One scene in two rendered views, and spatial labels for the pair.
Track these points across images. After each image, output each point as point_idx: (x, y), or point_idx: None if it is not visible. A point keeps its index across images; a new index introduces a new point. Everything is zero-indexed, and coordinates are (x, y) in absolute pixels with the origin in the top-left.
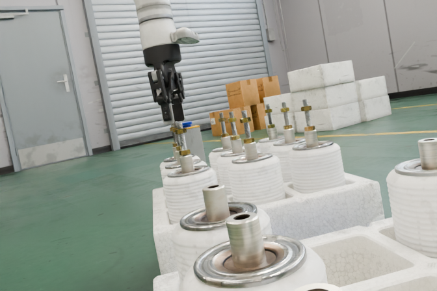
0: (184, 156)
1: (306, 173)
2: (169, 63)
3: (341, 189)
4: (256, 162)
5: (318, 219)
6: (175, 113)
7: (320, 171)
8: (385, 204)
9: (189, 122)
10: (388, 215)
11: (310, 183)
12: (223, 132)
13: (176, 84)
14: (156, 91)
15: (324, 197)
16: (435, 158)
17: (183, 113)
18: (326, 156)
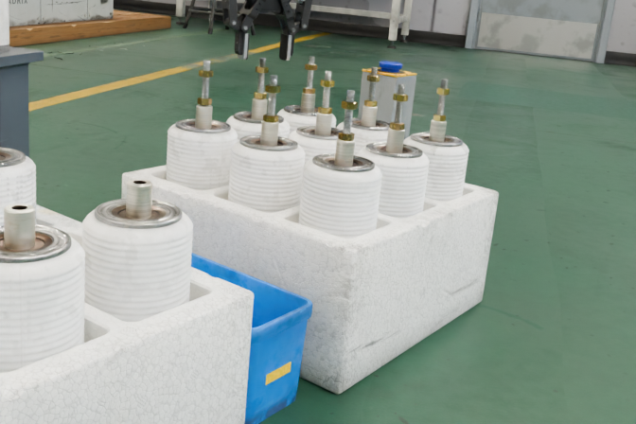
0: (197, 106)
1: (302, 194)
2: None
3: (306, 234)
4: (246, 148)
5: (268, 255)
6: (280, 47)
7: (309, 198)
8: (635, 355)
9: (391, 65)
10: (582, 363)
11: (301, 209)
12: (368, 98)
13: (281, 7)
14: (240, 10)
15: (280, 231)
16: (127, 203)
17: (286, 50)
18: (320, 182)
